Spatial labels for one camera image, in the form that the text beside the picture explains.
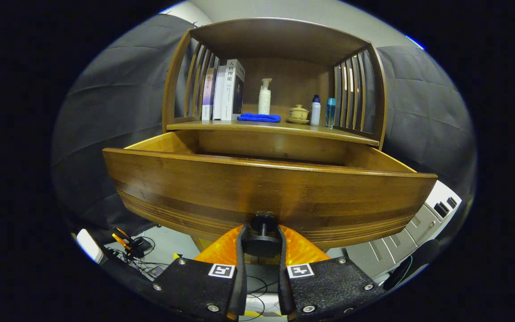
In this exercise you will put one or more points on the purple book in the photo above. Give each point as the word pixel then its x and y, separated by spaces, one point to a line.
pixel 207 96

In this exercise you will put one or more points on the clear blue bottle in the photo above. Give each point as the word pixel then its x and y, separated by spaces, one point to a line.
pixel 330 112

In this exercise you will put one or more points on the white book with portrait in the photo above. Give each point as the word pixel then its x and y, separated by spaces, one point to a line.
pixel 230 89

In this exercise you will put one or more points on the white bottle with blue cap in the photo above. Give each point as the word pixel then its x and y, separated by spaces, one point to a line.
pixel 315 114

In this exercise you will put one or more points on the blue folded cloth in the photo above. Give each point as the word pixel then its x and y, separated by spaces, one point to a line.
pixel 259 118

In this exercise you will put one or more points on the small white object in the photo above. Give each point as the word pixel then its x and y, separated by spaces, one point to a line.
pixel 90 246

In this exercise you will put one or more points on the white pump bottle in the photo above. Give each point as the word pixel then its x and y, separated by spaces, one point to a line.
pixel 264 100

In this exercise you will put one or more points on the beige lidded tea cup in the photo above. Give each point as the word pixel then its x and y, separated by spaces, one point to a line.
pixel 298 113

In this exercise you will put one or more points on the wooden cabinet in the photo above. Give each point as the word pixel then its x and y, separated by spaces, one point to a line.
pixel 280 40

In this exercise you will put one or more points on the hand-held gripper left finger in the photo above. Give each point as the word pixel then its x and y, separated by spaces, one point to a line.
pixel 195 286

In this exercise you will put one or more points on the orange black tool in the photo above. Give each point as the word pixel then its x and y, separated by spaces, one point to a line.
pixel 125 241

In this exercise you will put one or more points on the wooden drawer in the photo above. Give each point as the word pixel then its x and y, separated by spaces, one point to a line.
pixel 195 188

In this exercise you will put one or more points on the white grey appliance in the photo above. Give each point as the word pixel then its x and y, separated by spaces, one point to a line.
pixel 400 241

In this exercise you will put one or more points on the wooden countertop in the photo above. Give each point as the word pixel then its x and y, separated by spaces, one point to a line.
pixel 284 128

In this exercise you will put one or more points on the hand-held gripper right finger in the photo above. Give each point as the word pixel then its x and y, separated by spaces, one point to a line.
pixel 329 286

